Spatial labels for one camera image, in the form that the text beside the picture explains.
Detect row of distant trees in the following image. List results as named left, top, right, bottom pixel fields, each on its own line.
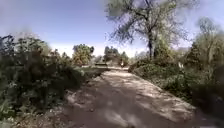
left=71, top=43, right=131, bottom=67

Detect brown dirt path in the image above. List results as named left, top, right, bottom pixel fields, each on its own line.
left=19, top=66, right=224, bottom=128

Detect large sparse tree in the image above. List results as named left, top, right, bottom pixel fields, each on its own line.
left=104, top=0, right=201, bottom=61

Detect low green bushes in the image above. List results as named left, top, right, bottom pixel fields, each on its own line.
left=128, top=56, right=224, bottom=118

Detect thicket of green bushes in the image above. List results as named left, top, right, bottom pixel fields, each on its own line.
left=0, top=33, right=101, bottom=128

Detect group of leafy trees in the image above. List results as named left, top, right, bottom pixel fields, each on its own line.
left=183, top=16, right=224, bottom=71

